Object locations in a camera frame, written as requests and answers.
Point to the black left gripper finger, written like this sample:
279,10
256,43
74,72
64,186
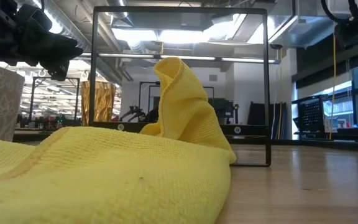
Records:
57,46
56,70

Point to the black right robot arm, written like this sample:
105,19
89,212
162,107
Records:
357,21

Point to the yellow microfibre cloth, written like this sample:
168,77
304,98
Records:
110,174

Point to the long ceiling light strip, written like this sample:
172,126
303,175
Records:
182,57

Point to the black pegboard cart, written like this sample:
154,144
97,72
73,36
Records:
311,113

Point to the black metal frame shelf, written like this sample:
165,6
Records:
179,10

